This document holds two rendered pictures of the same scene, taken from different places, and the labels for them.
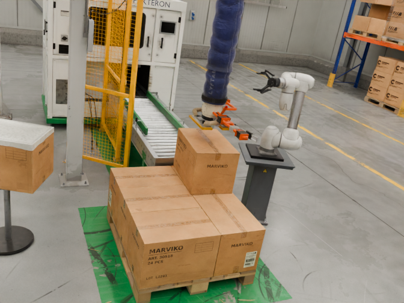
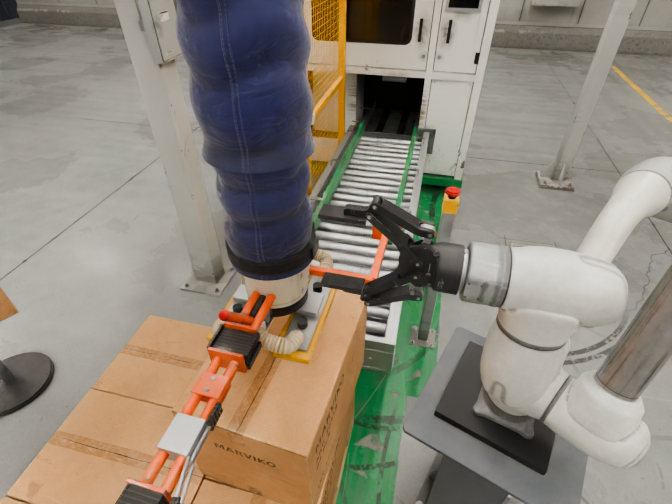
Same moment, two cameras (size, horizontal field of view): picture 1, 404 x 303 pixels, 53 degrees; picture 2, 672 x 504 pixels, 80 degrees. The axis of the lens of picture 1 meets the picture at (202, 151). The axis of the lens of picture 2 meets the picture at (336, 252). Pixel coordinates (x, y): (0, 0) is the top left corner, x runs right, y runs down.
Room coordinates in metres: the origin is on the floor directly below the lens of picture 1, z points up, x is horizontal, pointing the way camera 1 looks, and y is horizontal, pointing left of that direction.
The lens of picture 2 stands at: (2.97, -0.68, 1.97)
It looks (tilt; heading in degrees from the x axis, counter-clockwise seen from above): 39 degrees down; 40
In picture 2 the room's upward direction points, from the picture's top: straight up
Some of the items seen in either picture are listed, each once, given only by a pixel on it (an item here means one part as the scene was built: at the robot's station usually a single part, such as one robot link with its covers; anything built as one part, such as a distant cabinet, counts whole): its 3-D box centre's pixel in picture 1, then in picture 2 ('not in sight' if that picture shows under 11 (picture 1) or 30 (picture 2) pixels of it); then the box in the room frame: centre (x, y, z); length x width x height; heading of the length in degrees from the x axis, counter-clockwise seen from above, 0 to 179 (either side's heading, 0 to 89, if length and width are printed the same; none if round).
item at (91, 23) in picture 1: (89, 34); (162, 23); (4.06, 1.28, 1.62); 0.20 x 0.05 x 0.30; 26
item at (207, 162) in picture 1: (204, 159); (287, 380); (3.48, -0.04, 0.74); 0.60 x 0.40 x 0.40; 22
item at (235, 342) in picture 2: (223, 119); (235, 346); (3.26, -0.14, 1.23); 0.10 x 0.08 x 0.06; 115
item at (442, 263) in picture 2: (272, 82); (429, 264); (3.41, -0.49, 1.57); 0.09 x 0.07 x 0.08; 115
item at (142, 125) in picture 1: (127, 109); (337, 165); (5.04, 1.05, 0.60); 1.60 x 0.10 x 0.09; 26
